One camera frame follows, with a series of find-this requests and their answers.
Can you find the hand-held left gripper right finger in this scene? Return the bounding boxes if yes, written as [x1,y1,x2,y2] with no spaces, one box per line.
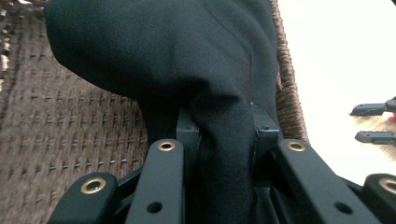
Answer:
[249,102,281,180]

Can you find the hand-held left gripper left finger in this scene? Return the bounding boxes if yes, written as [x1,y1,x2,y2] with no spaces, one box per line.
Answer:
[176,106,201,188]

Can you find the black pants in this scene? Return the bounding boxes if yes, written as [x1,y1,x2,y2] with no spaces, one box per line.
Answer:
[44,0,281,224]

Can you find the brown wicker basket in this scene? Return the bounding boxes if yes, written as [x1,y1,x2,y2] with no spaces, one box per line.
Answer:
[0,0,310,224]

